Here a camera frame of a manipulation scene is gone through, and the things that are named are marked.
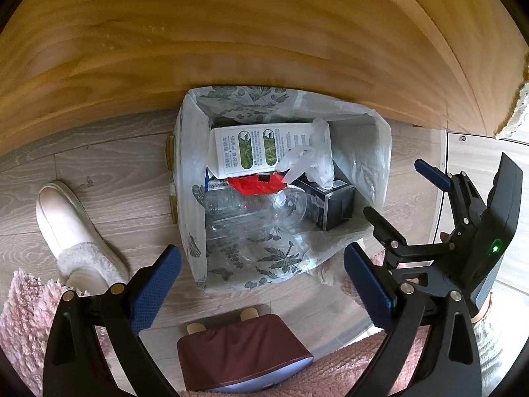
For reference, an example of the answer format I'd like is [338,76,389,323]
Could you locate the leaf-pattern trash bag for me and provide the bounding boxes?
[174,86,392,292]

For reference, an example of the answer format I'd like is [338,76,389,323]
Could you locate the red wrapper in bin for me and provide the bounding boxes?
[228,172,287,196]

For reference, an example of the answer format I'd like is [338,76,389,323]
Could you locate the white green carton box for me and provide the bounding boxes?
[207,122,321,179]

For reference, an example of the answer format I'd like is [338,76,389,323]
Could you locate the white plastic bag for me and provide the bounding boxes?
[275,118,335,189]

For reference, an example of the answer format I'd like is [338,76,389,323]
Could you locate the wooden bed frame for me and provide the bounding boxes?
[1,0,528,153]

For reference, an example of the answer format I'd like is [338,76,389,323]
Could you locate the black small box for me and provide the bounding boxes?
[293,176,356,231]

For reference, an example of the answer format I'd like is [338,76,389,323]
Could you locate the clear plastic bottle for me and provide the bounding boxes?
[204,186,316,279]

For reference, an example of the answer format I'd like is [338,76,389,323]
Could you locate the white fluffy slipper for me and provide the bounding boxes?
[36,180,130,295]

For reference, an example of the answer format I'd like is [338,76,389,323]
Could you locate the dark red stool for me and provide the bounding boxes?
[177,314,314,393]

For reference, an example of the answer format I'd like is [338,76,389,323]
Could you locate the pink shaggy rug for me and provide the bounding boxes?
[0,251,435,397]

